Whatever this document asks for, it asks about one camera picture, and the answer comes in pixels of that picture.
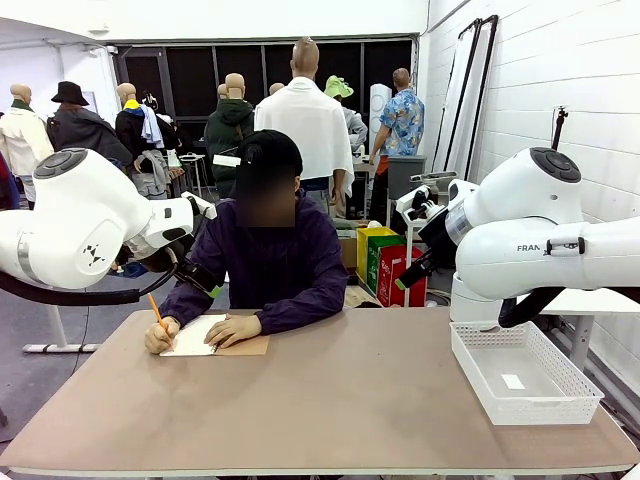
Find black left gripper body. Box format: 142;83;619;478
172;256;218;295

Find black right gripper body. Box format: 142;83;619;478
401;248;437;287

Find orange pencil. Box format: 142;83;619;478
146;293;175;351

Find spiral notebook brown cover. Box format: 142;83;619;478
158;313;271;358

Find person right forearm purple sleeve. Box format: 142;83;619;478
159;277;211;326

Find person left forearm purple sleeve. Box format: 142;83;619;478
253;284;347;336

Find person left hand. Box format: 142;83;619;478
203;313;264;350

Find person right hand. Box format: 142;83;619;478
144;315;181;355

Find red paper bag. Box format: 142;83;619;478
376;244;430;309

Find small white side table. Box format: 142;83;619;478
394;197;437;308

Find green paper bag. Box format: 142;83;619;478
366;234;407;301

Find cardboard box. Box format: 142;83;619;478
338;235;360;272

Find person torso purple jacket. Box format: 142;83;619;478
160;189;350;335

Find grey plastic bin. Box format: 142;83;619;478
387;154;428;201

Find mannequin in floral shirt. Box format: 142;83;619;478
368;67;427;229

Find white stand leg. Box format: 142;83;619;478
22;304;102;355

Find black cap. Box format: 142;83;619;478
233;128;305;199

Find mannequin in dark green jacket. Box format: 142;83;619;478
203;72;256;200

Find mannequin with green hat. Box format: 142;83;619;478
323;74;369;152

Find white tower fan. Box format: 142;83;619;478
369;82;395;154

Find mannequin with yellow collar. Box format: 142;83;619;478
114;82;181;199

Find mannequin with white cape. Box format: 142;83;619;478
253;36;356;219

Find mannequin in dark grey coat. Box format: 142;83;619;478
46;102;134;169

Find white desk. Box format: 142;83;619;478
542;287;640;372

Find white perforated plastic basket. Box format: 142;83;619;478
448;319;605;427

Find black tripod stand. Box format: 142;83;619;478
549;104;572;151

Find black bucket hat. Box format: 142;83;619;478
50;80;91;107

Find mannequin in cream jacket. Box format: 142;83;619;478
0;83;55;210

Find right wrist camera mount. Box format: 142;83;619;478
397;183;448;224

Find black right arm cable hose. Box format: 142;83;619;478
498;287;567;330

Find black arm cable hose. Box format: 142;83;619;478
498;287;567;330
0;248;180;307

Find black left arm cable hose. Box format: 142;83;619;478
0;248;180;307

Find white panel black frame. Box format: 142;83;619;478
432;18;484;175
462;14;500;184

